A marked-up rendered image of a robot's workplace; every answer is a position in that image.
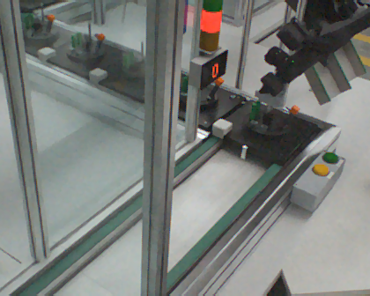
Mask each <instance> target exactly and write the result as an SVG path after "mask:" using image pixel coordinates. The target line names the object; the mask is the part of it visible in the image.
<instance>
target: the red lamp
mask: <svg viewBox="0 0 370 296"><path fill-rule="evenodd" d="M221 18H222V11H221V12H216V13H212V12H206V11H204V10H202V14H201V29H202V30H203V31H205V32H208V33H215V32H217V31H220V24H221Z"/></svg>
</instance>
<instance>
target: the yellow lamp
mask: <svg viewBox="0 0 370 296"><path fill-rule="evenodd" d="M219 36H220V31H217V32H215V33H208V32H205V31H203V30H202V29H200V35H199V48H200V49H201V50H206V51H214V50H217V49H218V41H219Z"/></svg>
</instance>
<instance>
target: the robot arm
mask: <svg viewBox="0 0 370 296"><path fill-rule="evenodd" d="M369 27H370V7H369V8H368V9H365V10H364V11H362V12H361V13H359V14H357V15H355V16H354V17H351V18H348V19H347V20H345V21H338V22H336V23H333V24H331V25H328V26H325V27H324V28H323V29H310V30H309V32H308V31H307V30H306V28H305V27H304V26H303V25H302V24H301V23H300V22H299V21H298V20H297V19H296V18H295V19H294V20H293V21H290V22H289V23H286V24H285V25H284V26H283V27H282V28H281V29H280V30H279V31H278V32H277V34H276V36H277V37H278V38H279V39H280V40H281V42H283V44H285V46H286V47H287V48H288V49H289V50H291V51H292V52H293V51H294V50H295V51H296V50H298V49H299V48H301V46H303V45H304V46H303V48H301V49H300V50H298V52H296V53H295V54H292V55H288V54H287V53H286V52H285V51H284V50H282V49H280V48H278V47H277V46H273V47H272V48H270V50H268V52H267V54H265V56H264V57H265V58H264V61H265V62H266V63H268V64H269V65H273V66H275V67H277V68H276V69H275V71H276V72H277V73H275V75H274V73H273V72H269V73H267V74H266V75H264V76H263V77H262V78H261V82H262V83H263V86H262V88H261V89H260V90H259V93H260V94H262V93H270V94H271V95H272V96H273V97H275V96H276V95H278V94H279V93H280V92H282V90H283V88H284V84H287V83H288V84H290V83H291V82H292V81H293V80H294V79H295V78H297V77H299V76H301V75H302V74H303V73H304V72H305V71H306V70H309V69H310V68H311V67H313V66H314V65H316V64H317V63H319V62H320V63H321V65H322V66H323V67H326V65H327V64H328V61H329V56H330V54H333V53H335V52H336V51H337V50H338V49H340V48H341V47H342V46H343V45H345V44H346V43H347V41H349V40H350V39H351V38H352V37H353V36H355V35H356V34H359V33H360V32H363V31H364V30H366V29H367V28H369Z"/></svg>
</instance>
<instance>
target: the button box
mask: <svg viewBox="0 0 370 296"><path fill-rule="evenodd" d="M326 152H327V151H326V150H323V151H322V152H321V153H320V155H319V156H318V157H317V158H316V159H315V160H314V161H313V163H312V164H311V165H310V166H309V167H308V169H307V170H306V171H305V173H303V174H302V175H301V177H300V178H299V179H298V180H297V181H296V182H295V183H294V184H293V186H292V193H291V196H290V202H291V203H294V204H297V205H298V206H299V207H302V208H304V209H307V210H308V211H311V212H313V211H314V210H315V209H316V207H317V206H318V204H319V203H320V201H321V200H322V199H323V198H324V197H325V196H326V194H328V192H329V190H330V189H331V187H332V186H333V185H334V184H335V182H336V181H337V179H338V178H339V176H340V175H341V173H342V172H343V167H344V164H345V158H342V157H341V156H338V160H337V162H336V163H329V162H328V161H326V160H325V159H324V154H325V153H326ZM319 163H321V164H323V165H326V166H327V167H328V168H329V171H328V174H317V173H315V171H314V167H315V165H316V164H319Z"/></svg>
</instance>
